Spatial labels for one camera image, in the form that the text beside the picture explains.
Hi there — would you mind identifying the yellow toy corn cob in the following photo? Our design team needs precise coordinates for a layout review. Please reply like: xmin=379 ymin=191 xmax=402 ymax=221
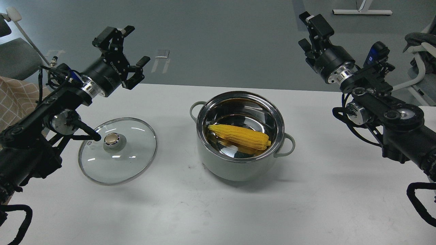
xmin=208 ymin=124 xmax=271 ymax=150

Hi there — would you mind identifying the white table leg base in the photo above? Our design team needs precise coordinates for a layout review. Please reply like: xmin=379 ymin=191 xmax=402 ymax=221
xmin=332 ymin=0 xmax=393 ymax=16

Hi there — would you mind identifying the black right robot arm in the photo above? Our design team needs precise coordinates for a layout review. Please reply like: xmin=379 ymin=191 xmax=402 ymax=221
xmin=298 ymin=12 xmax=435 ymax=226

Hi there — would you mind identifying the white chair with dark clothes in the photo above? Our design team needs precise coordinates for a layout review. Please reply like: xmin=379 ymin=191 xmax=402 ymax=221
xmin=393 ymin=19 xmax=436 ymax=107

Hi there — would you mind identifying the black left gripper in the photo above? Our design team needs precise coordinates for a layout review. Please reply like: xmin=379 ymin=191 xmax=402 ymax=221
xmin=81 ymin=26 xmax=151 ymax=97

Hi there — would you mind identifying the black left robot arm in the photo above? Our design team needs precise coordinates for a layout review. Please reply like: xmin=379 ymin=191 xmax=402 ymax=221
xmin=0 ymin=26 xmax=151 ymax=245

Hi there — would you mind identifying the pale green steel pot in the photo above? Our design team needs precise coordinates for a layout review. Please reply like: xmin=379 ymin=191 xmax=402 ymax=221
xmin=189 ymin=91 xmax=296 ymax=181

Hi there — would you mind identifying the beige checkered cloth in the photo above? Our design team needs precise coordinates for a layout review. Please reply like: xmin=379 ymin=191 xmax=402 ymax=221
xmin=0 ymin=77 xmax=40 ymax=131

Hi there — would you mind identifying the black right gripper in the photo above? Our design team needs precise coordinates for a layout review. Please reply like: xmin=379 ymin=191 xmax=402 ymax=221
xmin=298 ymin=12 xmax=355 ymax=84

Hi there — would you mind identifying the glass lid with gold knob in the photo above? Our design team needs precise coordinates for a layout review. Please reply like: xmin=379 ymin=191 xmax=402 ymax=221
xmin=78 ymin=117 xmax=158 ymax=185

